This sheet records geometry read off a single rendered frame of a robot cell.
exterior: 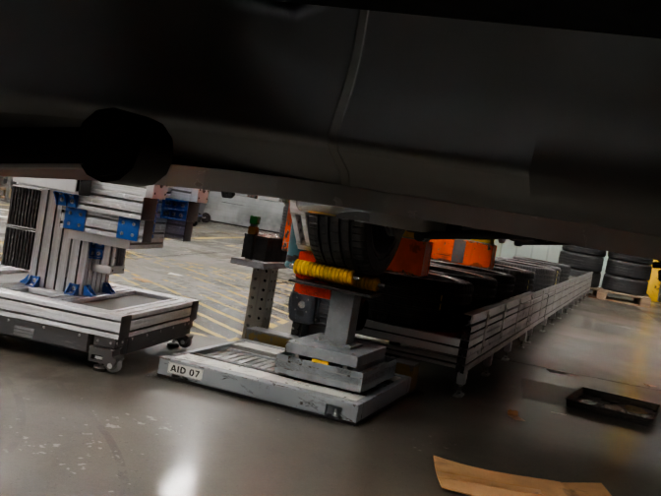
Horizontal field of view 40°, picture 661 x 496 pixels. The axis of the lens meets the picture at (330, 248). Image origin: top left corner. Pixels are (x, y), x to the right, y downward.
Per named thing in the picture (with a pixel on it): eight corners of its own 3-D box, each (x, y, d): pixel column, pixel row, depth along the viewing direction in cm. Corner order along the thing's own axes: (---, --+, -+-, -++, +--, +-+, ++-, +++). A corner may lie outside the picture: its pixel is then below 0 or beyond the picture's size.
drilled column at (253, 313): (257, 351, 450) (271, 267, 447) (239, 347, 453) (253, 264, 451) (266, 349, 459) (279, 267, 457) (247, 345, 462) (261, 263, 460)
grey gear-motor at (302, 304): (366, 373, 396) (380, 293, 394) (277, 352, 409) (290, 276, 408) (378, 368, 413) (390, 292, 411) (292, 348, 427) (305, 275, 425)
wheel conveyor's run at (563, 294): (542, 335, 745) (550, 287, 743) (439, 313, 773) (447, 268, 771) (589, 296, 1390) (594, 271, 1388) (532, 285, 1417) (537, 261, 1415)
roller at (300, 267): (355, 285, 354) (358, 271, 353) (285, 272, 363) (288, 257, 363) (360, 285, 359) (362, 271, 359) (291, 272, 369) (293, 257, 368)
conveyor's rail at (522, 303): (466, 363, 413) (475, 315, 412) (454, 360, 415) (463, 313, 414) (531, 323, 646) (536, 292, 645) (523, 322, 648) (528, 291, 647)
